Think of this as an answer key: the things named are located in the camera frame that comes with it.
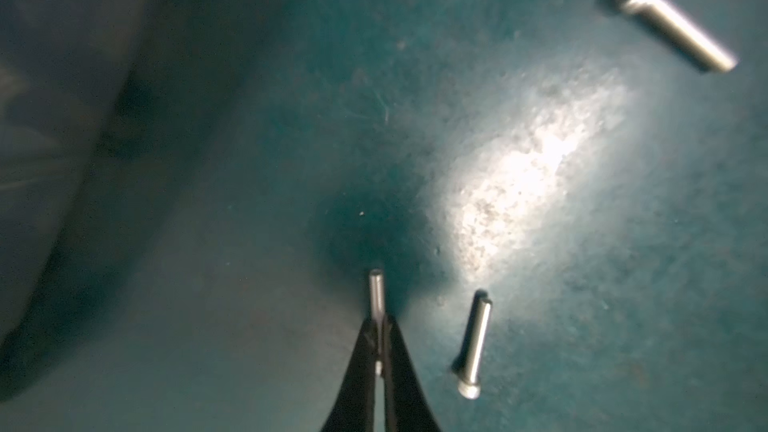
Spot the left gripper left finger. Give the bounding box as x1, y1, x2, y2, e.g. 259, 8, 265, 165
321, 319, 378, 432

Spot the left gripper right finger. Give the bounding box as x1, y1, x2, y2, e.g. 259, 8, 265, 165
382, 315, 441, 432

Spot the small silver screw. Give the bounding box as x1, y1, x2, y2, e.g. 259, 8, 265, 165
616, 0, 739, 73
369, 269, 386, 377
457, 291, 493, 400

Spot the green table mat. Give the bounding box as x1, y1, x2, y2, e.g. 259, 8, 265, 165
1, 0, 767, 431

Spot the grey compartment organizer box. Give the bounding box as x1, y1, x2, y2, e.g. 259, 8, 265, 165
1, 0, 159, 397

